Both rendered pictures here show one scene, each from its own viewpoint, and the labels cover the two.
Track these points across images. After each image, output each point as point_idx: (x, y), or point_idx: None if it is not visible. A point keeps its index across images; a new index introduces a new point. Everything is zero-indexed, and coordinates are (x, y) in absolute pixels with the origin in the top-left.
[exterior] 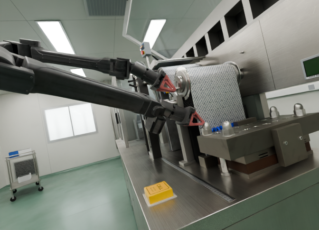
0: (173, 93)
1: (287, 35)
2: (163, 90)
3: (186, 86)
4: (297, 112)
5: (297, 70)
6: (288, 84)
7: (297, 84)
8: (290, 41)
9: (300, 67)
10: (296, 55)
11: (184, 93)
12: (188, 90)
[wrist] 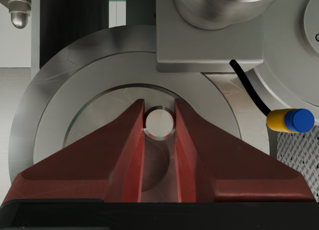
0: (316, 115)
1: (8, 173)
2: (190, 146)
3: (42, 115)
4: (13, 7)
5: (7, 95)
6: (31, 71)
7: (14, 67)
8: (6, 157)
9: (0, 100)
10: (1, 125)
11: (105, 70)
12: (57, 81)
